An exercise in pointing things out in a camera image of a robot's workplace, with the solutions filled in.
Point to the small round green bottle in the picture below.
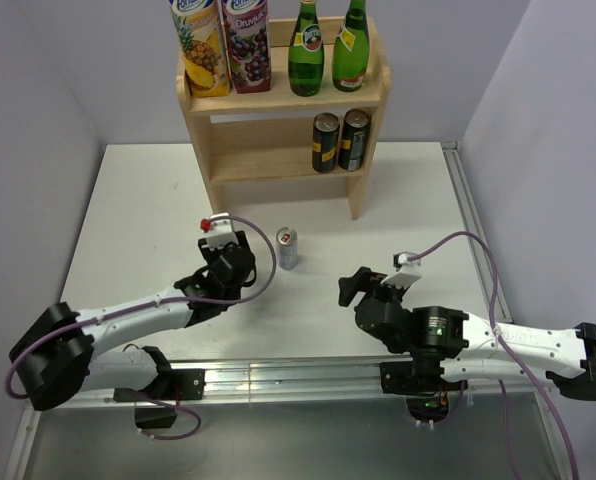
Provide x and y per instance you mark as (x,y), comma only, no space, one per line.
(306,52)

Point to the aluminium side rail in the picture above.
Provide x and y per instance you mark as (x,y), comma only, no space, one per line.
(470,216)

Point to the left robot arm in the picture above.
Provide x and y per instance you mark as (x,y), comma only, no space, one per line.
(66,351)

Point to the pineapple juice carton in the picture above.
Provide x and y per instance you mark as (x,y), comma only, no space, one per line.
(199,30)

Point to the tall green glass bottle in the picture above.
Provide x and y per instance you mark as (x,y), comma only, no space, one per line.
(351,49)

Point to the aluminium front rail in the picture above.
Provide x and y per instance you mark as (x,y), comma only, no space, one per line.
(288,380)

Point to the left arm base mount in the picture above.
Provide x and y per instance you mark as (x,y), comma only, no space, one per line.
(159,406)

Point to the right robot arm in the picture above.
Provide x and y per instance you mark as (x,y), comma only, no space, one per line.
(442,349)

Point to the grape juice carton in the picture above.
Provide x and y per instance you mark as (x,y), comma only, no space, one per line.
(248,50)

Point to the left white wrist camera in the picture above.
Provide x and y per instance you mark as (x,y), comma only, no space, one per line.
(218,231)

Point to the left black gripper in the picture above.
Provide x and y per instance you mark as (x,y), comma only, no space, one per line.
(209,254)

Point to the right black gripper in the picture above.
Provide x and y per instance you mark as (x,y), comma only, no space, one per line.
(367,281)

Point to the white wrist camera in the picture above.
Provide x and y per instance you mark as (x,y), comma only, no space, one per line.
(218,231)
(406,273)

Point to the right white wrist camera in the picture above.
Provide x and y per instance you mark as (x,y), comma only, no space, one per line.
(406,273)

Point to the wooden two-tier shelf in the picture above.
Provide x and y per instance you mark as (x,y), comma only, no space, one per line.
(268,136)

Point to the silver slim can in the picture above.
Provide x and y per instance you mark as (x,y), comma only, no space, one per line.
(287,248)

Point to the black gold can front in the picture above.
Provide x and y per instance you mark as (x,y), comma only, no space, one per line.
(325,142)

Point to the black gold can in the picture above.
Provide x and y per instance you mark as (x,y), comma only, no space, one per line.
(325,142)
(354,137)

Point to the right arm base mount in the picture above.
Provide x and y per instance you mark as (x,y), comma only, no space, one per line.
(426,392)

